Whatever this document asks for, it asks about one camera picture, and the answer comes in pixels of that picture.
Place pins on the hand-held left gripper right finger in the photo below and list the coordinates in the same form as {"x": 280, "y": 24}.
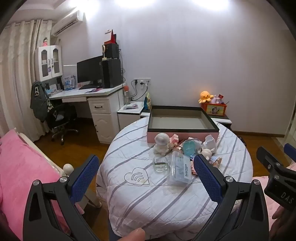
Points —
{"x": 207, "y": 178}

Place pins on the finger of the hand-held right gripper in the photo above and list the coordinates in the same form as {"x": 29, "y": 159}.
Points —
{"x": 290, "y": 149}
{"x": 266, "y": 157}

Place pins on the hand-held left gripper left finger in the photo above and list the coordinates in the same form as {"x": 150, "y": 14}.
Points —
{"x": 85, "y": 178}

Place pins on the small pink cube toy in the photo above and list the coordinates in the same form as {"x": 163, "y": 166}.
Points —
{"x": 216, "y": 161}

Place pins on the pig doll figurine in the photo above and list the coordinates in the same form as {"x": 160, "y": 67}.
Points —
{"x": 207, "y": 153}

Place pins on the clear plastic box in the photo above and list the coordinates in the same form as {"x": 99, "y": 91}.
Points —
{"x": 180, "y": 170}

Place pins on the blue bottle with pink cap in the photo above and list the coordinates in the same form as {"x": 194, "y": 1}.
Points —
{"x": 190, "y": 147}

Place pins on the square glass perfume bottle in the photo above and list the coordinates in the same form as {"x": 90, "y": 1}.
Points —
{"x": 161, "y": 165}

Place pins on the pink block figure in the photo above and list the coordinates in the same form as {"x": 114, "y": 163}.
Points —
{"x": 174, "y": 139}

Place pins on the white astronaut figurine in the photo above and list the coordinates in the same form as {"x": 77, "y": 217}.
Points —
{"x": 161, "y": 141}

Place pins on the pink box with black rim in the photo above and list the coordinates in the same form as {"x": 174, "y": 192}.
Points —
{"x": 182, "y": 120}

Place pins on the person's right hand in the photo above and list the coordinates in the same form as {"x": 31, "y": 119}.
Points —
{"x": 284, "y": 224}

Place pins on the person's left hand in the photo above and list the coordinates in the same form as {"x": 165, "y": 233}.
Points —
{"x": 133, "y": 235}

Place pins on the pink printed cloth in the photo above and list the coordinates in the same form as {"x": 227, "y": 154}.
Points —
{"x": 259, "y": 197}

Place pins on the black floor item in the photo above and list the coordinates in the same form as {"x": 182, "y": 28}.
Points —
{"x": 242, "y": 140}

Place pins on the black low cabinet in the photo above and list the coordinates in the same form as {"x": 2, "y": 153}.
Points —
{"x": 223, "y": 120}

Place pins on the round table with striped cloth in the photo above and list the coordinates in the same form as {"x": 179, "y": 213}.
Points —
{"x": 138, "y": 204}

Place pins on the pink blanket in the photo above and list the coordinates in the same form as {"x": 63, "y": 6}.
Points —
{"x": 20, "y": 173}

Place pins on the black office chair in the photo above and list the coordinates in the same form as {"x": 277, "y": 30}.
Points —
{"x": 61, "y": 115}

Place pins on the red storage box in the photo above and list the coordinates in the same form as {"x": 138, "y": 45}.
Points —
{"x": 214, "y": 109}

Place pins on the white desk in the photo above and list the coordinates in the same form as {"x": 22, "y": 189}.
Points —
{"x": 104, "y": 111}

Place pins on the white nightstand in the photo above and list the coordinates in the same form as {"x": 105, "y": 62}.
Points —
{"x": 129, "y": 118}

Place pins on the pink plush toy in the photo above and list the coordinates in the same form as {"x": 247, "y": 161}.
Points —
{"x": 217, "y": 99}

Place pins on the orange octopus plush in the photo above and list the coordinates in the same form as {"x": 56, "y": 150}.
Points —
{"x": 205, "y": 96}

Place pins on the printed papers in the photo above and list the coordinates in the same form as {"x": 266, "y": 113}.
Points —
{"x": 131, "y": 106}

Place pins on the pink notebook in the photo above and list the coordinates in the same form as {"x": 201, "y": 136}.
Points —
{"x": 93, "y": 90}

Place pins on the grey jacket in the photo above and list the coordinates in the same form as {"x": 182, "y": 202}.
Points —
{"x": 39, "y": 102}

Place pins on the black keyboard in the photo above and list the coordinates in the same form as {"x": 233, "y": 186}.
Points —
{"x": 87, "y": 86}

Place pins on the bottle with orange cap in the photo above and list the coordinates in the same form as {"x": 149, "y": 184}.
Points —
{"x": 126, "y": 96}

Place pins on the blue printed package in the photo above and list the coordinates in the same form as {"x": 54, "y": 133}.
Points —
{"x": 69, "y": 83}

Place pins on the snack bag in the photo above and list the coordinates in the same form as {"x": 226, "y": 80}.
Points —
{"x": 147, "y": 100}

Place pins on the black computer tower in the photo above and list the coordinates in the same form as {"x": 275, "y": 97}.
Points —
{"x": 112, "y": 73}

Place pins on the black computer monitor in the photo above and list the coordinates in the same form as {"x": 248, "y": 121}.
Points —
{"x": 89, "y": 69}

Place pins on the beige curtain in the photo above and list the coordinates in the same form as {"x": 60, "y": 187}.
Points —
{"x": 18, "y": 69}

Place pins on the round white desk lamp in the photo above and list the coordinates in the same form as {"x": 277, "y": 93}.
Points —
{"x": 104, "y": 49}

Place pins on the black speaker box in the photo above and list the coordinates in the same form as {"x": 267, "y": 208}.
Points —
{"x": 113, "y": 51}

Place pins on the red gift box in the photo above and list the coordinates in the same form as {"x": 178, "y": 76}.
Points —
{"x": 111, "y": 39}

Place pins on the small doll with red dress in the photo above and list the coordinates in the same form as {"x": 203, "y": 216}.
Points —
{"x": 45, "y": 42}

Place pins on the white air conditioner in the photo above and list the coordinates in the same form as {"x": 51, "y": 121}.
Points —
{"x": 67, "y": 23}

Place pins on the white bed frame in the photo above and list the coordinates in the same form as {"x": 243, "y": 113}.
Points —
{"x": 49, "y": 160}

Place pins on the white wall outlet strip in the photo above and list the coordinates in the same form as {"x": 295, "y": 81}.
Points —
{"x": 143, "y": 81}

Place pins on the white wall cabinet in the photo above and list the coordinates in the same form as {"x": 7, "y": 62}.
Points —
{"x": 48, "y": 62}

